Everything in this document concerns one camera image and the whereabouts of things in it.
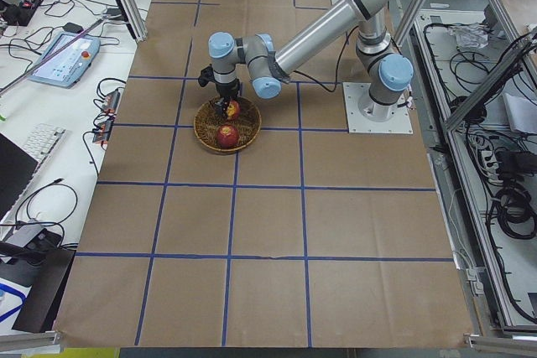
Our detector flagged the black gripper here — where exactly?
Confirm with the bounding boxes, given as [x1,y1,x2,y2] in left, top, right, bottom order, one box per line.
[213,79,241,117]

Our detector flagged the red yellow apple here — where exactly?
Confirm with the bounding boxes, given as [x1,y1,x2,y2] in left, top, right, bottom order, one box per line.
[225,100,241,121]

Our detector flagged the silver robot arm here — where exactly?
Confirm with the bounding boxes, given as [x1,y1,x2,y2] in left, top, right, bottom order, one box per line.
[198,0,414,122]

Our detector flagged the woven wicker basket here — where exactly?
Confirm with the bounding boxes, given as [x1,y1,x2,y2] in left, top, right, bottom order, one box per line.
[194,97,261,153]

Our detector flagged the dark red apple in basket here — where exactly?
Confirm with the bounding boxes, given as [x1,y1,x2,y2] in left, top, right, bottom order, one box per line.
[216,124,239,149]

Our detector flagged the blue teach pendant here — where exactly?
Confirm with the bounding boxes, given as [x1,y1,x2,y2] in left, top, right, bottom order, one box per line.
[29,32,101,88]

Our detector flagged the white keyboard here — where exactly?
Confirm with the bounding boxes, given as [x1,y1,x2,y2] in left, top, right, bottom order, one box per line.
[22,123,66,167]

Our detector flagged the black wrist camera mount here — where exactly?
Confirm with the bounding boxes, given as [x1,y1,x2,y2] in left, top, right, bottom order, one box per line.
[197,65,215,87]

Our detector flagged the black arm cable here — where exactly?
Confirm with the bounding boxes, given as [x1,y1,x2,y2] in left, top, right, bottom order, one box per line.
[289,24,362,94]

